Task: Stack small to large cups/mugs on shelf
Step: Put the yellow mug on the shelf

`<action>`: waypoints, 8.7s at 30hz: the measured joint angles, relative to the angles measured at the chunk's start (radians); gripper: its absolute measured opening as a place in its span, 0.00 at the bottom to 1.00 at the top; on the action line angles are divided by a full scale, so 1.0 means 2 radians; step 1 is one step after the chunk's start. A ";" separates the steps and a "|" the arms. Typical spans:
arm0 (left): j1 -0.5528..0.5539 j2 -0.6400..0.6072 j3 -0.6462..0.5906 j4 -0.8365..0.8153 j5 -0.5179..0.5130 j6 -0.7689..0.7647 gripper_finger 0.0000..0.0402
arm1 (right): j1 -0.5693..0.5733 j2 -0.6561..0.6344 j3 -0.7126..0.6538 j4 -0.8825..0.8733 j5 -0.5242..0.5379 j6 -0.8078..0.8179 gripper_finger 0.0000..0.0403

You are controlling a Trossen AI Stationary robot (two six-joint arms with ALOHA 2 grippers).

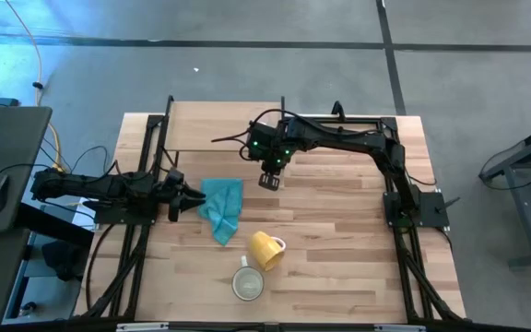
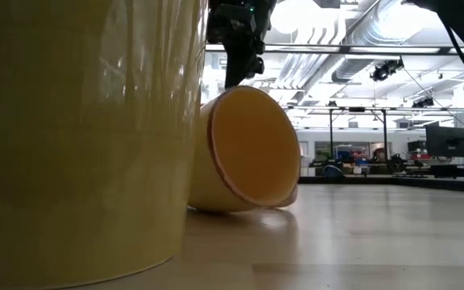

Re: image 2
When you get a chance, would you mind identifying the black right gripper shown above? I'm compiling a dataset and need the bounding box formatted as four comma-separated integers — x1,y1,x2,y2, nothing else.
206,0,277,91

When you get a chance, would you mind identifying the small yellow mug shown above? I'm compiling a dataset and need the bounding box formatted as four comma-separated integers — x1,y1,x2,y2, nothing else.
187,85,302,214

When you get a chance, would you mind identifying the large yellow mug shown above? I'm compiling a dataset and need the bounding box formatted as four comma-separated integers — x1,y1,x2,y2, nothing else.
0,0,209,290

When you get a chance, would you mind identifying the blue round object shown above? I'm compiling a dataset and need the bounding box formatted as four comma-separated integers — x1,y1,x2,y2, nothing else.
321,164,344,179

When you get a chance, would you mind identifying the black ceiling spotlight cluster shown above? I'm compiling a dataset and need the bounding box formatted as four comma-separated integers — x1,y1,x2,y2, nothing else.
370,57,405,83

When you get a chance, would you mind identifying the small black ceiling spotlight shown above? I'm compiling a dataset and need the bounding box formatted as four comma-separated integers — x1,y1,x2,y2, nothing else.
412,97,436,110

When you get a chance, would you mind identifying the black computer monitor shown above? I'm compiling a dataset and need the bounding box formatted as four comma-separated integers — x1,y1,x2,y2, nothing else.
425,125,464,160

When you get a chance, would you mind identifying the black stand frame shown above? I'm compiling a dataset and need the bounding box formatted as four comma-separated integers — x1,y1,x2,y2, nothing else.
327,106,389,177

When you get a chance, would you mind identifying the black metal table frame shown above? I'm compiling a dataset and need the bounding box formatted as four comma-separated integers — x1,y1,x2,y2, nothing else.
298,175,464,195

